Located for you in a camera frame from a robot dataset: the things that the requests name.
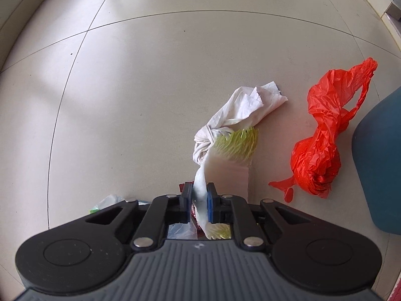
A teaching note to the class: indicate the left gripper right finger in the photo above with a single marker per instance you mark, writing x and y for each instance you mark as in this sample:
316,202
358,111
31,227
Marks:
218,208

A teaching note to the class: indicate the red snack wrapper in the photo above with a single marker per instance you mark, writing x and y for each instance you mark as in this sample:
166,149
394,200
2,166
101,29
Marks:
194,216

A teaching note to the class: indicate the dark teal trash bin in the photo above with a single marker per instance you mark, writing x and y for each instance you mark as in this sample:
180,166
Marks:
376,153

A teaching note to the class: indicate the clear plastic wrapper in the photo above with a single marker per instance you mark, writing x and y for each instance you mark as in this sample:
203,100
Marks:
129,203

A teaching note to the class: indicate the red plastic bag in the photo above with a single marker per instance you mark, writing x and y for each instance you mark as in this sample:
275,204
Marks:
333,102

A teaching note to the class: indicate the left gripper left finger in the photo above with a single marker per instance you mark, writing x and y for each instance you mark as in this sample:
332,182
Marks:
180,206

